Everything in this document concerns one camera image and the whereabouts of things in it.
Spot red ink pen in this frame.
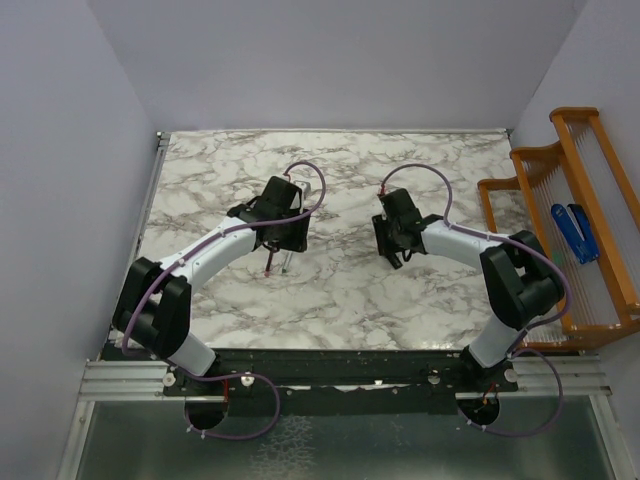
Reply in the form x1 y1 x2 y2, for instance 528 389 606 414
264 251 275 277

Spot white pen green tip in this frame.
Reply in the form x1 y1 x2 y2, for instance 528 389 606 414
281 251 294 274

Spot aluminium frame rail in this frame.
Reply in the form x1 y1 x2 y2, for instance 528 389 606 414
54 132 171 480

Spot black orange highlighter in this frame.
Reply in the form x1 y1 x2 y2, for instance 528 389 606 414
386 253 402 270

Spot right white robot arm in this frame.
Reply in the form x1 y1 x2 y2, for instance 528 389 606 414
372 189 568 391

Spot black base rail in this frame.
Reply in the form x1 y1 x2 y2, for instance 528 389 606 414
99 344 521 417

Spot blue stapler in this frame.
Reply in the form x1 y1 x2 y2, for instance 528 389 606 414
550 203 600 265

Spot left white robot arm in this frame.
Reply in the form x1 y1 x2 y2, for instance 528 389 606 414
112 176 310 395

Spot wooden rack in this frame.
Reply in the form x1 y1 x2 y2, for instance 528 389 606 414
478 107 639 351

